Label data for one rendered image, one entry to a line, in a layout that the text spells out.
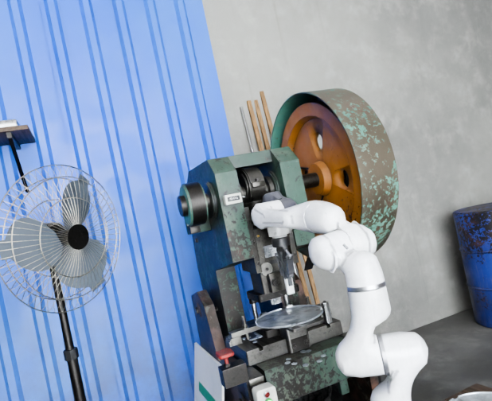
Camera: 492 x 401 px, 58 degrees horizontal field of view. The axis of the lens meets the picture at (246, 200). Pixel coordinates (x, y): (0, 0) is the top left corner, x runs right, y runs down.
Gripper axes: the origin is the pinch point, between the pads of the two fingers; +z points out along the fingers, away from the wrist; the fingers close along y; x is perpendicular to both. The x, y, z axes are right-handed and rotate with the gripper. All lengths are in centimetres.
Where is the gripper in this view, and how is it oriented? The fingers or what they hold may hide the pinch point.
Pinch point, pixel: (289, 285)
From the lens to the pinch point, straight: 184.2
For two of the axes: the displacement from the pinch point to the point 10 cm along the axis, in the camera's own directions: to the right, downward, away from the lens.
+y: 3.5, -0.5, -9.4
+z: 1.9, 9.8, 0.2
